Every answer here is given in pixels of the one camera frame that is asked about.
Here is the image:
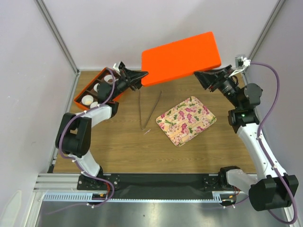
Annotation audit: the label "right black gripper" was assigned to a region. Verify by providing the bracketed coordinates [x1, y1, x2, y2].
[193, 65, 241, 109]

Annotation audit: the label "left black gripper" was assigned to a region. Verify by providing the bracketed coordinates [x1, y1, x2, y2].
[110, 67, 150, 101]

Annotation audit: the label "orange box lid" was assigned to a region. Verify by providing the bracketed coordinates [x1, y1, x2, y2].
[141, 32, 221, 87]

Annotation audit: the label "metal tongs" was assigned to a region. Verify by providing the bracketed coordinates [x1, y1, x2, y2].
[138, 90, 163, 131]

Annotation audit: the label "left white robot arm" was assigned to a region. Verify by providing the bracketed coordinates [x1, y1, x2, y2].
[55, 65, 148, 189]

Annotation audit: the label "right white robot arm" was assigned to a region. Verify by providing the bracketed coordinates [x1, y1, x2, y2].
[194, 66, 299, 211]

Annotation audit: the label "orange chocolate box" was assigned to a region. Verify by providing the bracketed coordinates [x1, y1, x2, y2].
[73, 68, 111, 110]

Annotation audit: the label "floral serving tray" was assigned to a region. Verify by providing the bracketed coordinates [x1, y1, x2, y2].
[156, 96, 217, 147]

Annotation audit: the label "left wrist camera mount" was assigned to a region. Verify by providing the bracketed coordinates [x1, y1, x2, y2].
[113, 61, 125, 73]

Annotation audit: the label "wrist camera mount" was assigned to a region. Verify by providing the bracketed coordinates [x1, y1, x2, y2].
[113, 61, 125, 73]
[229, 55, 251, 77]

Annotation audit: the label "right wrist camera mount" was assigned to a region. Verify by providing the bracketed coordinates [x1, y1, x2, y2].
[229, 55, 251, 77]

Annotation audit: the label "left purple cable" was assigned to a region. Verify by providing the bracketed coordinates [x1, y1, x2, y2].
[56, 75, 116, 209]

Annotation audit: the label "aluminium frame post right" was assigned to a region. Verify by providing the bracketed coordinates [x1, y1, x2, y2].
[248, 0, 286, 60]

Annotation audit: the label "aluminium frame post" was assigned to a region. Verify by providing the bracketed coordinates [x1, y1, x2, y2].
[248, 0, 286, 60]
[34, 0, 79, 75]

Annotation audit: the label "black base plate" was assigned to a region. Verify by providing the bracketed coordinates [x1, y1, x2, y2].
[77, 173, 228, 200]

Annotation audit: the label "aluminium frame post left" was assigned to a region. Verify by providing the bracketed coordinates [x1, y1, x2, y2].
[34, 0, 79, 75]

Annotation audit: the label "white cable duct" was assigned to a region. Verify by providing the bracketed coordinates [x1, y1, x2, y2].
[43, 191, 237, 203]

